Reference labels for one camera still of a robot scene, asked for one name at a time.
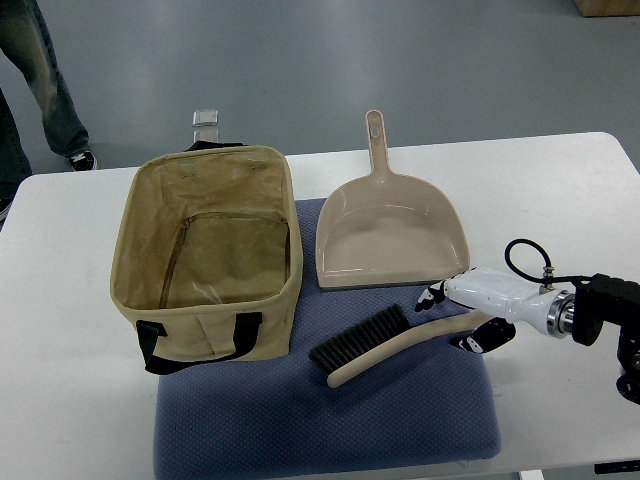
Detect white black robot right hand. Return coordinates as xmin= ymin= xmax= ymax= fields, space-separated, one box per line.
xmin=415 ymin=267 xmax=574 ymax=354

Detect pink hand broom black bristles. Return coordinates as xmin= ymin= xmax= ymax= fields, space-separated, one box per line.
xmin=309 ymin=304 xmax=489 ymax=388

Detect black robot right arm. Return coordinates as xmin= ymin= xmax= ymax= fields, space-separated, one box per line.
xmin=504 ymin=238 xmax=639 ymax=404

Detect blue quilted cushion mat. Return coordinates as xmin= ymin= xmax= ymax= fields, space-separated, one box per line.
xmin=154 ymin=199 xmax=501 ymax=479

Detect pink plastic dustpan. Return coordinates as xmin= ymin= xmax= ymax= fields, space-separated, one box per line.
xmin=315 ymin=110 xmax=470 ymax=289

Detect cardboard box corner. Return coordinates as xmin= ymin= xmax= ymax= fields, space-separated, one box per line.
xmin=573 ymin=0 xmax=640 ymax=18

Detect clear floor plate lower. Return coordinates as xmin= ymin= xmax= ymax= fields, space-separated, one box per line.
xmin=193 ymin=126 xmax=219 ymax=143

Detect clear floor plate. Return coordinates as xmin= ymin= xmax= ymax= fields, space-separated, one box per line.
xmin=192 ymin=109 xmax=219 ymax=127
xmin=193 ymin=126 xmax=219 ymax=143

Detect clear floor plate upper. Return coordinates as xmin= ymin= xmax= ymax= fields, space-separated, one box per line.
xmin=192 ymin=109 xmax=219 ymax=127

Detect person in jeans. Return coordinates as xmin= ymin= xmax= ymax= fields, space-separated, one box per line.
xmin=1 ymin=1 xmax=98 ymax=219

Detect yellow fabric bag black handles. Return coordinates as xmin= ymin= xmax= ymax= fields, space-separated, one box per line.
xmin=110 ymin=146 xmax=303 ymax=375

